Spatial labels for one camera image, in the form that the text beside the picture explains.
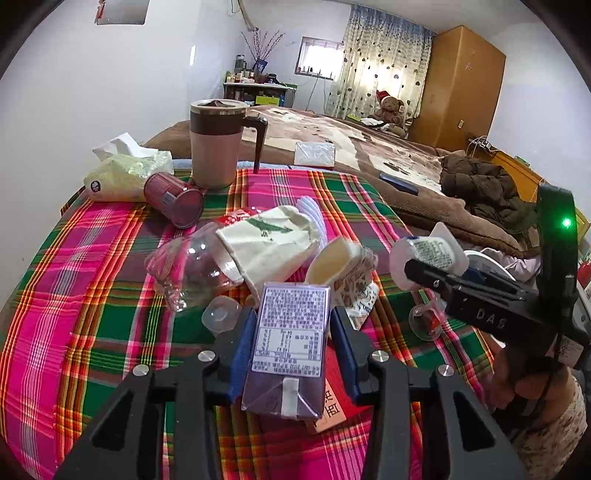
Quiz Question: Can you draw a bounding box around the white pouch with green print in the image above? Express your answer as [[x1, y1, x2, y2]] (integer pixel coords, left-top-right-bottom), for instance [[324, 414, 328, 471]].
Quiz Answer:
[[216, 205, 322, 296]]

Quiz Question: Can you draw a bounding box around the dark blue phone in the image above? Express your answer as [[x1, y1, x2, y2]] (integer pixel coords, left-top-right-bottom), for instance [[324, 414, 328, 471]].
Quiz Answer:
[[379, 171, 420, 196]]

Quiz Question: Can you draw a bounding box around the beige and brown mug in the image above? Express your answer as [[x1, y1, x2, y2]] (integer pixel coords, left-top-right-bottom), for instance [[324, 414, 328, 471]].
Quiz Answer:
[[189, 98, 269, 190]]

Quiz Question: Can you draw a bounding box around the crushed clear plastic bottle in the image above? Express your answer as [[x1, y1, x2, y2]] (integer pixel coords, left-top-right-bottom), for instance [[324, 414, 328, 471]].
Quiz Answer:
[[144, 220, 246, 313]]

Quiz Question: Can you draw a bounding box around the brown patterned blanket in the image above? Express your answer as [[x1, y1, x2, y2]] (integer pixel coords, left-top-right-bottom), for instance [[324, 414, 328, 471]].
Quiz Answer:
[[143, 104, 533, 260]]

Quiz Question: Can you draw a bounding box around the wooden wardrobe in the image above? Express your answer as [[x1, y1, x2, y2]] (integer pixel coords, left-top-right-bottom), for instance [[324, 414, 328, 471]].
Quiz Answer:
[[408, 25, 507, 151]]

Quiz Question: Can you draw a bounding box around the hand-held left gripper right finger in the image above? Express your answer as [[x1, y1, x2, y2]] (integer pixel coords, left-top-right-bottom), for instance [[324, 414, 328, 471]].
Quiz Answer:
[[330, 305, 528, 480]]

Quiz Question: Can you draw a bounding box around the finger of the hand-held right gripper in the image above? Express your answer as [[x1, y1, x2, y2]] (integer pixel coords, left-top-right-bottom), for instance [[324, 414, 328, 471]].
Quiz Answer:
[[462, 268, 528, 297], [404, 258, 463, 304]]

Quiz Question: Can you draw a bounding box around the person's right hand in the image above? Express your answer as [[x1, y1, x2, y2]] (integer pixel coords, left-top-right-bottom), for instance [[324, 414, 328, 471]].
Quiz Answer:
[[492, 348, 571, 418]]

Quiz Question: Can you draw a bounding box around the white yogurt cup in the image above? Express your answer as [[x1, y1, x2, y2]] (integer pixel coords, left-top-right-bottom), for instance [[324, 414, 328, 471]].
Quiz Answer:
[[389, 222, 470, 291]]

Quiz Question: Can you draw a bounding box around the red tin can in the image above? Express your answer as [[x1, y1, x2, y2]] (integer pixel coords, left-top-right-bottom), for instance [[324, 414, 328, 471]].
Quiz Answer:
[[143, 172, 206, 230]]

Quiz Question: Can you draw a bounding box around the brown jacket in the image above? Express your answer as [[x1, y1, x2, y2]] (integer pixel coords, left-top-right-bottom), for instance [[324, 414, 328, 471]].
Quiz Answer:
[[438, 153, 539, 237]]

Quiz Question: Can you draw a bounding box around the window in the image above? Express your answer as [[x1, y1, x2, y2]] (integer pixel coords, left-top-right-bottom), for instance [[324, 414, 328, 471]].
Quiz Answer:
[[295, 36, 345, 77]]

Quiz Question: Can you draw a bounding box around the plaid tablecloth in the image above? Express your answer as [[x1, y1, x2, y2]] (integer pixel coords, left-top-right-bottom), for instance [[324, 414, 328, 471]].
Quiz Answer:
[[0, 167, 505, 480]]

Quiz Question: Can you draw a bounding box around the yellow-green tissue pack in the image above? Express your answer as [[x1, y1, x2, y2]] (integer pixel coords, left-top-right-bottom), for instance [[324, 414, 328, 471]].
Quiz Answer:
[[84, 132, 175, 203]]

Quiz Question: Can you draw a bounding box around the white round container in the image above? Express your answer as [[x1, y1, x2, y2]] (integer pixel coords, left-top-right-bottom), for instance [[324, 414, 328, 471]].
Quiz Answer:
[[463, 249, 519, 283]]

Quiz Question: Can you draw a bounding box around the brown teddy bear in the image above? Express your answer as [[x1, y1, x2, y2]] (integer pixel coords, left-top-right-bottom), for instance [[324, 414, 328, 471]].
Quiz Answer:
[[372, 90, 410, 136]]

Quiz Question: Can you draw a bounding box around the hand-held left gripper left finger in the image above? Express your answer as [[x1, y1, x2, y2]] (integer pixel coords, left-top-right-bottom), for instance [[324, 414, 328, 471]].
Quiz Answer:
[[54, 307, 257, 480]]

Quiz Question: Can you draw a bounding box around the heart-patterned curtain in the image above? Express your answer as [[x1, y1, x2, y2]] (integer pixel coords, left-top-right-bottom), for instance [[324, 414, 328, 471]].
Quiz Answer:
[[329, 4, 435, 123]]

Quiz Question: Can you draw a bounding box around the person's right forearm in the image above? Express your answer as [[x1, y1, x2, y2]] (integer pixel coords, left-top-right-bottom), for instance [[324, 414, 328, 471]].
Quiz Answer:
[[510, 376, 591, 469]]

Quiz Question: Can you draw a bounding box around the yellow wooden nightstand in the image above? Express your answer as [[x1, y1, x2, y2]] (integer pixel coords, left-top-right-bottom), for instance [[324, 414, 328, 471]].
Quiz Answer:
[[489, 150, 546, 202]]

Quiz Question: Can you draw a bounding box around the white ribbed plastic wrapper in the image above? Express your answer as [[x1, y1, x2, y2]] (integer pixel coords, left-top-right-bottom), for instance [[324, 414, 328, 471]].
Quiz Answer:
[[295, 196, 329, 241]]

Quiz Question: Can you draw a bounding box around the small clear plastic cup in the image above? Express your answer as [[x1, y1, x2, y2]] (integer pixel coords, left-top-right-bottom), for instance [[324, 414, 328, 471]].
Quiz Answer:
[[202, 295, 243, 336]]

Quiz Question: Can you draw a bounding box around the clear plastic cup with red bit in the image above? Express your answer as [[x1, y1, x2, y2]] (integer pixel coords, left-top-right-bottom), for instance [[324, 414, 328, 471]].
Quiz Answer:
[[409, 298, 447, 343]]

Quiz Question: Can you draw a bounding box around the cluttered desk shelf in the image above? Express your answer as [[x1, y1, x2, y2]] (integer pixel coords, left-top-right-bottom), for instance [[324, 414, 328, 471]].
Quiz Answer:
[[223, 68, 299, 110]]

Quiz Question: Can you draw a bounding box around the purple drink carton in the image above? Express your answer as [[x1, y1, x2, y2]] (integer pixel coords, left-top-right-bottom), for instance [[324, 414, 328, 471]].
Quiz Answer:
[[241, 283, 332, 421]]

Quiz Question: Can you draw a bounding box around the white tissue pack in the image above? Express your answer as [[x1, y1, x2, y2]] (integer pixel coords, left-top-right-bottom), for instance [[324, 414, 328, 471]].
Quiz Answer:
[[294, 141, 336, 168]]

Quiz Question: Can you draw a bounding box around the vase of dry branches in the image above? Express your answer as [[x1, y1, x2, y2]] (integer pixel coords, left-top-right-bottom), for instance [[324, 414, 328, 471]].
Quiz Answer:
[[242, 28, 285, 73]]

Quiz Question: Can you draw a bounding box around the wrapped cake slice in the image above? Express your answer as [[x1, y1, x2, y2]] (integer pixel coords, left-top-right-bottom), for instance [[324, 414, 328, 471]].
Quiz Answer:
[[305, 237, 382, 331]]

